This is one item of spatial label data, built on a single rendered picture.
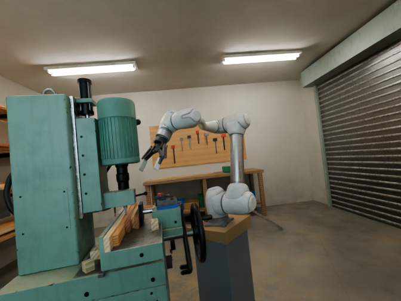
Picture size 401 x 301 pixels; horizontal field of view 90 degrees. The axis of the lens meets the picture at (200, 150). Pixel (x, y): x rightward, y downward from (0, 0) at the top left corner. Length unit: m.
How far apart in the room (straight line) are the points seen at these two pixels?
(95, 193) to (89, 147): 0.21
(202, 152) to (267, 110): 1.70
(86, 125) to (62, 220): 0.41
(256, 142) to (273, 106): 0.88
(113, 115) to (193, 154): 3.34
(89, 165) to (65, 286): 0.46
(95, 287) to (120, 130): 0.62
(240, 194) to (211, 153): 2.92
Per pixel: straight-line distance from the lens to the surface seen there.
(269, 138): 4.65
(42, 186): 1.05
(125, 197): 1.03
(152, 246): 0.81
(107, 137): 1.00
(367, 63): 3.88
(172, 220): 1.02
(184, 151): 4.23
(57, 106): 1.05
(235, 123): 1.54
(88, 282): 0.96
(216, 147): 4.27
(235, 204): 1.41
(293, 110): 4.99
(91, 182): 1.02
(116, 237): 0.85
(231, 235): 1.51
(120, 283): 0.95
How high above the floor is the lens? 1.19
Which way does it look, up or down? 2 degrees up
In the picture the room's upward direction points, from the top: 6 degrees counter-clockwise
